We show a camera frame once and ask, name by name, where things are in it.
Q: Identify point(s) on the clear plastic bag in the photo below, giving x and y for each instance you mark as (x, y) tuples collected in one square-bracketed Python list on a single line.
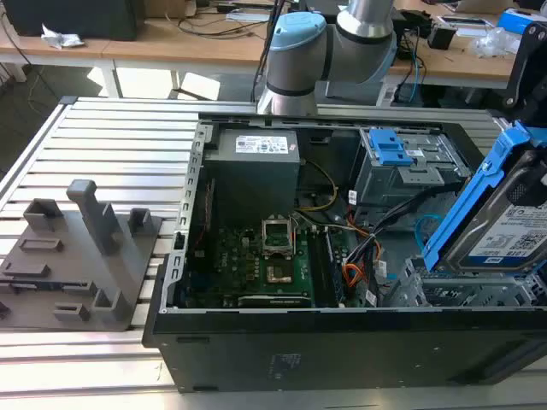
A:
[(495, 42)]

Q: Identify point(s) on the grey metal drive cage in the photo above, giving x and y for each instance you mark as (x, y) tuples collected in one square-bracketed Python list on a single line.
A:
[(384, 183)]

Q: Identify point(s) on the crumpled white paper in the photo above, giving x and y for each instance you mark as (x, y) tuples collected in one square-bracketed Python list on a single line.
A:
[(62, 38)]

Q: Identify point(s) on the grey power supply unit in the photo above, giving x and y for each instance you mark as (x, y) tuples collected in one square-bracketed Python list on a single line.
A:
[(252, 179)]

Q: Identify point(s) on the grey parts rack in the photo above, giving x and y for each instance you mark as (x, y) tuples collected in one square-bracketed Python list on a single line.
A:
[(77, 282)]

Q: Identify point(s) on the CPU socket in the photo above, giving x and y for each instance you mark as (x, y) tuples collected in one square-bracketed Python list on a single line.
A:
[(279, 274)]

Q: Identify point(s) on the small black box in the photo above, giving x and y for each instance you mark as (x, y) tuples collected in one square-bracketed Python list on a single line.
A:
[(441, 37)]

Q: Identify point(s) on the metal disk bay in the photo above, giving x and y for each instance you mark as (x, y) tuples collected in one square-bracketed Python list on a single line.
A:
[(470, 290)]

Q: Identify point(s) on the wooden desk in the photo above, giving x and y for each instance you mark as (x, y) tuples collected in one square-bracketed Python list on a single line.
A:
[(461, 66), (149, 51)]

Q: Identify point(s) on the large black box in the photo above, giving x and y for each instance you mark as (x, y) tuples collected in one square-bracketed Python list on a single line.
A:
[(72, 19)]

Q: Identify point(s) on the blue plastic cage latch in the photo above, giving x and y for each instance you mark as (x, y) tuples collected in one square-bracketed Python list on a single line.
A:
[(389, 147)]

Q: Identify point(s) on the black open PC case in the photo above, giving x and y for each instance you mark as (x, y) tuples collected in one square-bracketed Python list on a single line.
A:
[(299, 354)]

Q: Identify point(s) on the RAM stick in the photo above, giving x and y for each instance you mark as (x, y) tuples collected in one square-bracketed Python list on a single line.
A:
[(334, 265)]

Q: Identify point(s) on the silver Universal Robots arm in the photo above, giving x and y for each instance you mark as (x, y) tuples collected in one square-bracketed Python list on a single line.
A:
[(295, 64)]

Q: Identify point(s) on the green motherboard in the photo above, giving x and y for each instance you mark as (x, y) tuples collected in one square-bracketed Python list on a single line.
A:
[(239, 260)]

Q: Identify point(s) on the hard disk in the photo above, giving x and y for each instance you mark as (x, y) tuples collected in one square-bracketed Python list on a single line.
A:
[(483, 222)]

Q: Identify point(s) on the thin metal locking lever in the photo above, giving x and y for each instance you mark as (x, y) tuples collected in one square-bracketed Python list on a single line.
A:
[(294, 239)]

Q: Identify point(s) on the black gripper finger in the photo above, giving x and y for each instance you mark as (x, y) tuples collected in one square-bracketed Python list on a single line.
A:
[(539, 168), (522, 64)]

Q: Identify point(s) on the blue cardboard box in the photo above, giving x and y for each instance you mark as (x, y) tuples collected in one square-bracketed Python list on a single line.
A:
[(515, 20)]

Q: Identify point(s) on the black graphics card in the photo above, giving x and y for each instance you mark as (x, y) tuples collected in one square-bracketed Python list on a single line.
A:
[(273, 300)]

